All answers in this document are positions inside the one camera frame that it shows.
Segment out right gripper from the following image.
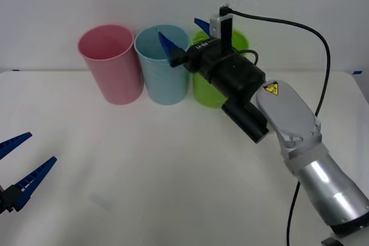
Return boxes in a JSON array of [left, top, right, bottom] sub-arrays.
[[157, 17, 239, 84]]

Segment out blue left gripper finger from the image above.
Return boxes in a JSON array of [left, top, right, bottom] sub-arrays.
[[0, 156, 58, 215], [0, 132, 33, 161]]

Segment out pale blue plastic waste bin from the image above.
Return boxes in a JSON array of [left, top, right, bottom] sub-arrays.
[[133, 24, 191, 105]]

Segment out green plastic waste bin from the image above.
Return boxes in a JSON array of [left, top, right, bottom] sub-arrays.
[[189, 29, 250, 110]]

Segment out pink plastic waste bin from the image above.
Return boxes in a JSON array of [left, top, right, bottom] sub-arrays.
[[77, 24, 144, 105]]

